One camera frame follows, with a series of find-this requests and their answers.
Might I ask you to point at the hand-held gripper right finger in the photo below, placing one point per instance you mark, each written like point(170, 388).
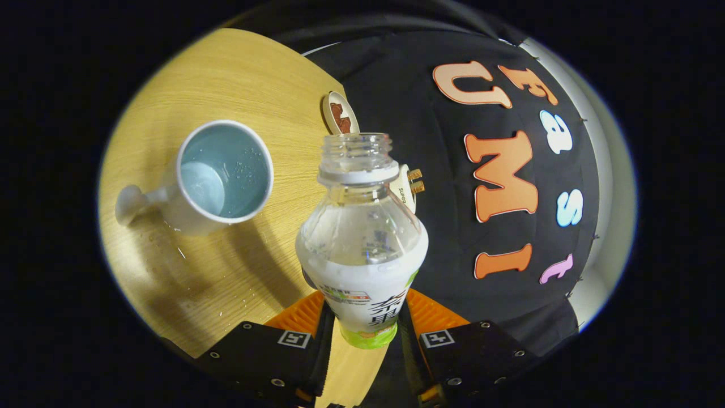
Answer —
point(410, 357)

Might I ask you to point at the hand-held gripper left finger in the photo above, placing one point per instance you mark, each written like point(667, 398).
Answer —
point(323, 362)

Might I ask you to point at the clear juice bottle white label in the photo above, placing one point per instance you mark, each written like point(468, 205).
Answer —
point(362, 272)

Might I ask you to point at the brown toast slice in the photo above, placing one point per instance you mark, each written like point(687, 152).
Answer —
point(418, 187)
point(416, 174)

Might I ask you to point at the red meat piece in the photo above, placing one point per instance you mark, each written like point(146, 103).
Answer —
point(345, 124)
point(336, 110)

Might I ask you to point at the round beige plate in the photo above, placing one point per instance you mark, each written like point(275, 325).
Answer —
point(328, 113)

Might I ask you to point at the wooden table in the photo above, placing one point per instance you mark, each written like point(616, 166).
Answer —
point(238, 73)

